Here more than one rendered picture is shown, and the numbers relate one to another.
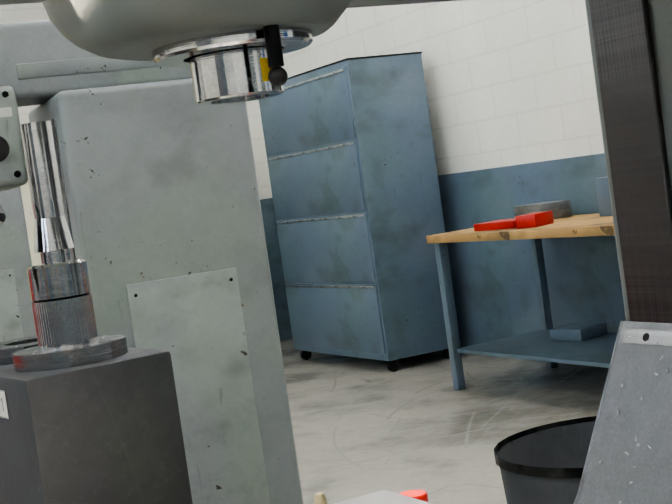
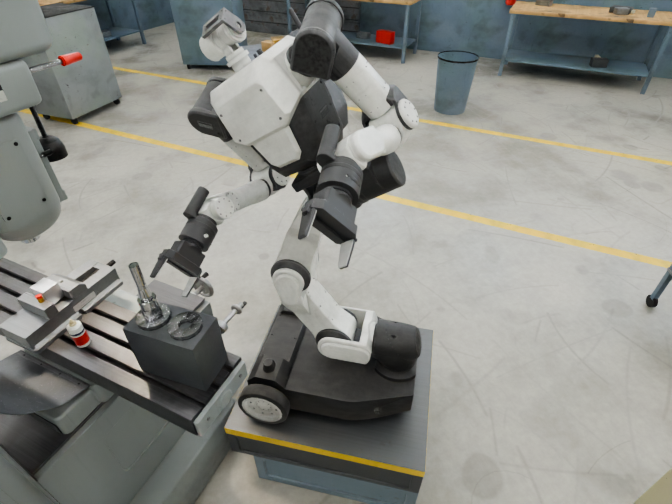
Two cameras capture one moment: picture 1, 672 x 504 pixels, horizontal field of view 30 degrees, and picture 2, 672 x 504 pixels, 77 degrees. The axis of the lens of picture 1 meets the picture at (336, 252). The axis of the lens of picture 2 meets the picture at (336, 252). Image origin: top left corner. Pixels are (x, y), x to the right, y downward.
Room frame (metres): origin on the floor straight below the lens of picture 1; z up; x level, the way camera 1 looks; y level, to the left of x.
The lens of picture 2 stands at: (1.92, 0.13, 1.99)
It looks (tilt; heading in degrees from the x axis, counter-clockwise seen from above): 39 degrees down; 142
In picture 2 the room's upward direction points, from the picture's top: straight up
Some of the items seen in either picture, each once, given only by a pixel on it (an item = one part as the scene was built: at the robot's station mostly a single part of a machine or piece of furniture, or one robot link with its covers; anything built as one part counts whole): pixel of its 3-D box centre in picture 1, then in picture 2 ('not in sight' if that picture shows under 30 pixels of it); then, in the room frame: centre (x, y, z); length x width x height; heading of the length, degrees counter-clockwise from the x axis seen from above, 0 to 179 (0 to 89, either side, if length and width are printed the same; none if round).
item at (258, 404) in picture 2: not in sight; (264, 404); (1.04, 0.46, 0.50); 0.20 x 0.05 x 0.20; 40
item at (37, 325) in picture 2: not in sight; (62, 297); (0.58, 0.03, 0.99); 0.35 x 0.15 x 0.11; 118
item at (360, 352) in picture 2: not in sight; (348, 333); (1.08, 0.84, 0.68); 0.21 x 0.20 x 0.13; 40
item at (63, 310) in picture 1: (63, 309); (150, 307); (1.00, 0.22, 1.16); 0.05 x 0.05 x 0.06
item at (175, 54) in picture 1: (232, 46); not in sight; (0.67, 0.04, 1.31); 0.09 x 0.09 x 0.01
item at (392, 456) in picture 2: not in sight; (339, 399); (1.06, 0.82, 0.20); 0.78 x 0.68 x 0.40; 40
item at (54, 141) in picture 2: not in sight; (49, 146); (0.55, 0.18, 1.46); 0.07 x 0.07 x 0.06
